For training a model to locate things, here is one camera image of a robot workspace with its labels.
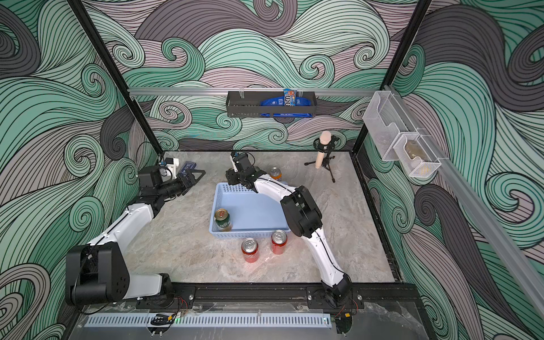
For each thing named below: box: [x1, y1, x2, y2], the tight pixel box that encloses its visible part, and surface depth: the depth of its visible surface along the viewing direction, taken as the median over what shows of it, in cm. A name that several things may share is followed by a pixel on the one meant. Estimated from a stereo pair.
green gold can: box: [213, 208, 232, 232], surface depth 85 cm
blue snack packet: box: [259, 88, 313, 118], surface depth 94 cm
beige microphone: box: [315, 130, 332, 170], surface depth 90 cm
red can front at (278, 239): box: [270, 229, 288, 255], surface depth 79 cm
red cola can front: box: [240, 237, 260, 263], surface depth 77 cm
